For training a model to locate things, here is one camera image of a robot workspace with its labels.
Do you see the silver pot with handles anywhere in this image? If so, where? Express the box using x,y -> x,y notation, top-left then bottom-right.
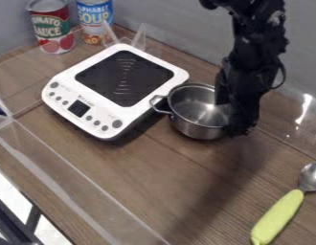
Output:
150,83 -> 233,141

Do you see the tomato sauce can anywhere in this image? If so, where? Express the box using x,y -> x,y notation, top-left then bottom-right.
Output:
25,0 -> 75,55

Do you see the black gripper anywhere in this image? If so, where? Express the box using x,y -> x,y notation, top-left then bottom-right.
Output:
216,51 -> 283,137

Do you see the white and black induction stove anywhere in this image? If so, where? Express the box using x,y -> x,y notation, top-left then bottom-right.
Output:
42,44 -> 189,141

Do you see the alphabet soup can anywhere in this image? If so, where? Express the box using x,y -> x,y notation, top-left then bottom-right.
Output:
76,0 -> 114,45

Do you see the spoon with green handle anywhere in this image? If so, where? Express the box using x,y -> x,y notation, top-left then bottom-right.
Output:
250,163 -> 316,245

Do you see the black metal frame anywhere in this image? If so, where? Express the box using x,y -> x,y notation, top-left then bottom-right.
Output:
0,199 -> 44,245

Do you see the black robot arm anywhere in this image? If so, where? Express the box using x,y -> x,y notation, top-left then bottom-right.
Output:
199,0 -> 289,137

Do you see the clear acrylic corner bracket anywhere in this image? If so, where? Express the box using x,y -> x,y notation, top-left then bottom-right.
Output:
100,21 -> 147,51

